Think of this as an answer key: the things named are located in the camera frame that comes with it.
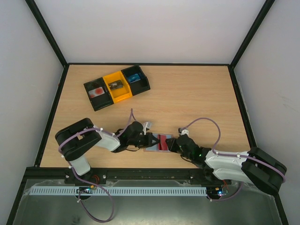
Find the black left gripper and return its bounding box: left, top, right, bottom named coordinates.
left=128, top=133, right=160, bottom=149

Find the red white credit card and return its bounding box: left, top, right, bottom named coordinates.
left=157, top=134, right=168, bottom=151

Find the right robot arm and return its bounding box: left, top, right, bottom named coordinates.
left=165, top=135, right=287, bottom=196

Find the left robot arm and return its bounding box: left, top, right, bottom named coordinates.
left=55, top=118, right=160, bottom=176

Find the blue card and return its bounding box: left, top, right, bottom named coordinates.
left=127, top=73, right=141, bottom=83

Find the dark brown card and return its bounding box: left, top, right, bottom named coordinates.
left=108, top=80, right=123, bottom=90

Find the yellow bin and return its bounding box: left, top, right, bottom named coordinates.
left=103, top=71, right=133, bottom=104

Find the black bin right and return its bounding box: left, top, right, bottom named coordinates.
left=121, top=65, right=150, bottom=96

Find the black bin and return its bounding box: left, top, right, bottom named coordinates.
left=121, top=65, right=150, bottom=96
left=83, top=77, right=113, bottom=111

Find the black bin left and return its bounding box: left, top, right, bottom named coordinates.
left=83, top=77, right=113, bottom=111

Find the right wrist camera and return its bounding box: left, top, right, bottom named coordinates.
left=178, top=128, right=189, bottom=136

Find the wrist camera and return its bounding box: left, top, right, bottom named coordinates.
left=142, top=121, right=152, bottom=134
left=178, top=128, right=189, bottom=136

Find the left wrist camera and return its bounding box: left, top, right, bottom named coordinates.
left=142, top=121, right=152, bottom=134

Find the black aluminium frame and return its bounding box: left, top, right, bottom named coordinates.
left=0, top=0, right=300, bottom=225

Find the slotted cable duct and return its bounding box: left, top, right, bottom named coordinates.
left=29, top=186, right=207, bottom=196

